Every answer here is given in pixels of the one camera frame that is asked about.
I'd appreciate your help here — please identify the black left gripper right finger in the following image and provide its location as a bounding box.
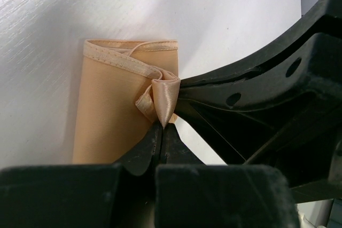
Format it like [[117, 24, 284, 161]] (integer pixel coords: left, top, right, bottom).
[[154, 122, 299, 228]]

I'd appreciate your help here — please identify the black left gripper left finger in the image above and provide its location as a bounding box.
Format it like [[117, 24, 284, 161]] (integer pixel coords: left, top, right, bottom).
[[1, 123, 163, 227]]

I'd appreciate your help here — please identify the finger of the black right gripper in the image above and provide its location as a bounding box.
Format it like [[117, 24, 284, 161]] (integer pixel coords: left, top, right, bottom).
[[181, 0, 341, 89], [176, 33, 341, 187]]

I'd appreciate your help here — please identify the beige cloth napkin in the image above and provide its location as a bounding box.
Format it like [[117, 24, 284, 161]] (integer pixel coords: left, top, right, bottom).
[[73, 39, 181, 164]]

